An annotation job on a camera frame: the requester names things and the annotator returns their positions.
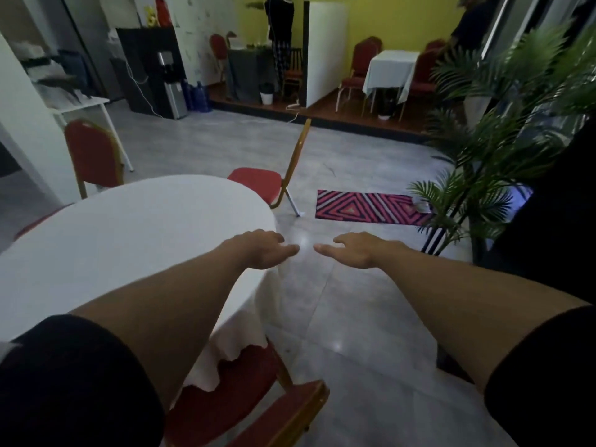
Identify white cable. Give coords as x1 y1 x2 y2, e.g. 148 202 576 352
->
122 56 165 120

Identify large black object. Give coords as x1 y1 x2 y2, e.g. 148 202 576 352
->
483 118 596 305

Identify pink and black striped mat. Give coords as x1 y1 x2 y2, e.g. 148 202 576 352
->
315 189 437 228

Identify green palm plant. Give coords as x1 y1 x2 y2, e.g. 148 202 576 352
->
406 20 596 267

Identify person's left hand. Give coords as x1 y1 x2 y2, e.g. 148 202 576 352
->
223 229 301 271

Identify silver water dispenser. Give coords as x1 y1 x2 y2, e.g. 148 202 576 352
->
157 51 190 120

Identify red chair with gold frame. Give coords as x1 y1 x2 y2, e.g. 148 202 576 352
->
226 118 313 218
160 339 331 447
335 35 384 113
399 39 449 122
64 118 126 200
209 33 231 85

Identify raised wooden platform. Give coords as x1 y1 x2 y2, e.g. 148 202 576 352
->
208 83 436 146

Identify person's black shirt sleeve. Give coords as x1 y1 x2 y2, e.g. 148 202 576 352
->
0 314 165 447
483 305 596 447

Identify tall white planter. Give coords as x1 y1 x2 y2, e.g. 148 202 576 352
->
463 95 492 131

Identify wooden chair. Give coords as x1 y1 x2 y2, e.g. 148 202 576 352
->
281 47 305 99

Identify blue water bottles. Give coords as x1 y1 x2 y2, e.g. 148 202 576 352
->
181 80 213 113

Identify white partition board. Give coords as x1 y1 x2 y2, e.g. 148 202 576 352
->
302 0 349 109

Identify black cabinet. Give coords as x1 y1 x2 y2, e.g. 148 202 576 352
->
115 26 188 118

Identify person's right forearm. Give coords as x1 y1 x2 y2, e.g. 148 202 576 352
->
379 244 592 394

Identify round table with white tablecloth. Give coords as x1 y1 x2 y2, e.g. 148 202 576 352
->
0 174 281 408

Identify table with dark cloth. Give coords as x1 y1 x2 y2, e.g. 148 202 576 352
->
226 45 278 105

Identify person's left forearm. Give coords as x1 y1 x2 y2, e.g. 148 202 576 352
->
70 242 247 410

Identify person's right hand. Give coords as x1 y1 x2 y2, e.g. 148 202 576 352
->
313 232 405 270

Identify square table with white tablecloth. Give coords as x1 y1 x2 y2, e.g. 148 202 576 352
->
362 49 421 106

